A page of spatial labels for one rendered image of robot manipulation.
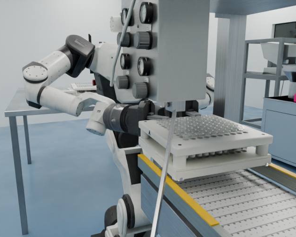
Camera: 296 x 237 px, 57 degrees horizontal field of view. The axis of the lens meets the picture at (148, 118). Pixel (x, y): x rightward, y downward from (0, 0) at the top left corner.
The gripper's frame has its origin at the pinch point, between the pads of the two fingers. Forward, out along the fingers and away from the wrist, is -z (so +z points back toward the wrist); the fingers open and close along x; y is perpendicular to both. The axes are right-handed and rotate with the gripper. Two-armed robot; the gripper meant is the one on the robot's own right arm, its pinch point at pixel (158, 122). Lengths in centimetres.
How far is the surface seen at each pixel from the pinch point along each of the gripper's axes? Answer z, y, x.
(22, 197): 131, -25, 72
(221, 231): -29.8, 26.8, 8.7
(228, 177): -20.8, -0.2, 11.5
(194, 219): -24.0, 24.1, 10.1
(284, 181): -33.4, -1.9, 10.1
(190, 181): -14.4, 7.5, 11.4
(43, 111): 118, -39, 12
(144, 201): -3.5, 11.4, 18.4
